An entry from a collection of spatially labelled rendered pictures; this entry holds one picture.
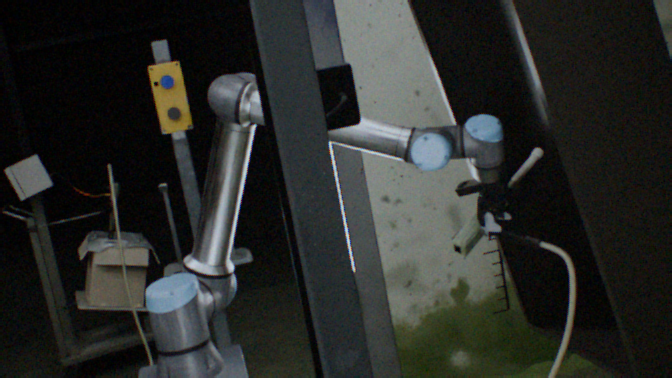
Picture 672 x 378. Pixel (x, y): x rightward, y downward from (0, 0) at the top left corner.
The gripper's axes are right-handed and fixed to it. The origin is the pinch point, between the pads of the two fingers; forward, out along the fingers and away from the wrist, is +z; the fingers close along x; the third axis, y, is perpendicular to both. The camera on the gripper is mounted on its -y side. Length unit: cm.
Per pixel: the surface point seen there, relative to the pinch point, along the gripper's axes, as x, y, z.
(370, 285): 5, -61, 57
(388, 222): 23, -61, 39
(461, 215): 45, -43, 47
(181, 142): -8, -130, -2
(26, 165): -16, -285, 48
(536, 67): 1, 17, -55
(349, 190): 18, -73, 23
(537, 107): 47.9, -8.7, -9.4
